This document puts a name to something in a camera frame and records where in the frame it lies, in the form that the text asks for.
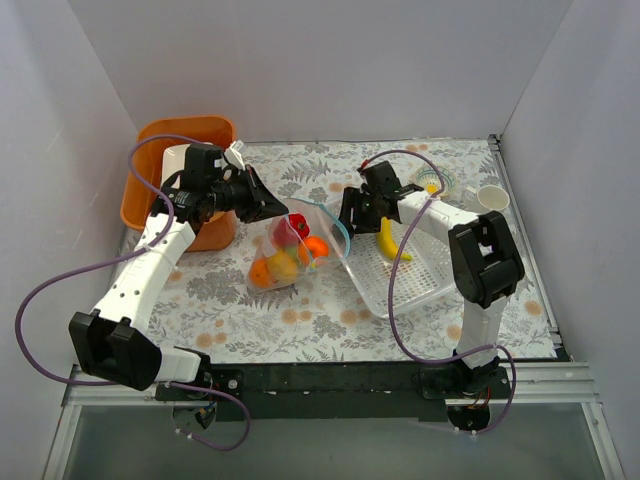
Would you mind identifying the clear zip top bag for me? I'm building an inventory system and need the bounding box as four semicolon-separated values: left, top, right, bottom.
247;198;350;292

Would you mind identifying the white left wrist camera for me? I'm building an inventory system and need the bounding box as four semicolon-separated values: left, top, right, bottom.
222;140;246;172

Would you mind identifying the white mug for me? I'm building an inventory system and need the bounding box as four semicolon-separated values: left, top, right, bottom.
464;185;511;214

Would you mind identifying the green lime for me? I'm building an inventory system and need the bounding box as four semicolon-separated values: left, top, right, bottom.
282;243;298;256

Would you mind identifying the white plastic basket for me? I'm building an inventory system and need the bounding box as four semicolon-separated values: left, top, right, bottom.
319;229;455;319

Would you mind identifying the red bell pepper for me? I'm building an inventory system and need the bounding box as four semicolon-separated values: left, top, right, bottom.
272;213;311;248

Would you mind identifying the orange tangerine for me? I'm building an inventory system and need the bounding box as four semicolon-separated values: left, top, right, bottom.
303;236;330;259
248;258;274;290

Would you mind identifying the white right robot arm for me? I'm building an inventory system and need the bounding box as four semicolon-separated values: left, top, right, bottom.
339;161;525;398

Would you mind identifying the small patterned bowl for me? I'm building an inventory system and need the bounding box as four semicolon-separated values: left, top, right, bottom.
411;166;457;197

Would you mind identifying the yellow lemon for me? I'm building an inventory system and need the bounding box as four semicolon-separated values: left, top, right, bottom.
266;250;298;286

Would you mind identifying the white rectangular plate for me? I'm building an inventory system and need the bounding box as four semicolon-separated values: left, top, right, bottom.
161;144;189;184

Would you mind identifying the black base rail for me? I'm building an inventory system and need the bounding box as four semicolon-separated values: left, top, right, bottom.
155;361;512;422

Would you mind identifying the floral table mat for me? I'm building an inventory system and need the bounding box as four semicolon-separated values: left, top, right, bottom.
94;138;557;364

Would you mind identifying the yellow banana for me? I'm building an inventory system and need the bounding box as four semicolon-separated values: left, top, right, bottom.
376;217;399;261

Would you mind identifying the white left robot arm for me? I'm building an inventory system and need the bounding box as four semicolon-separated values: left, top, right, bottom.
69;137;288;400

